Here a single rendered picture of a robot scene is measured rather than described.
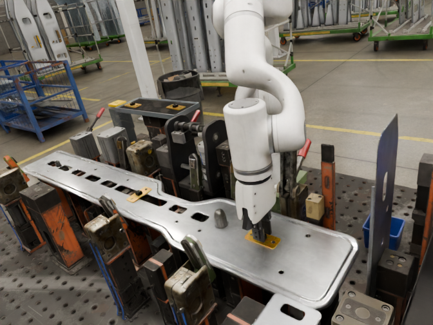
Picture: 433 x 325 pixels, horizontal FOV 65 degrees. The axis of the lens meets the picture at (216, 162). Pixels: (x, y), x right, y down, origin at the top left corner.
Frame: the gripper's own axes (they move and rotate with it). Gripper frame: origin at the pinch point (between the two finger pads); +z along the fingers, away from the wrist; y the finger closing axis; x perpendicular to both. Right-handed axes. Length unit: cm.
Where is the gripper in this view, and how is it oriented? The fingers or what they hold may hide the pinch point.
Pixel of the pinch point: (261, 229)
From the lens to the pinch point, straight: 83.5
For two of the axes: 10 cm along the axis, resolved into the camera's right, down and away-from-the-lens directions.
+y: -6.1, 4.6, -6.5
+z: 1.7, 8.7, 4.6
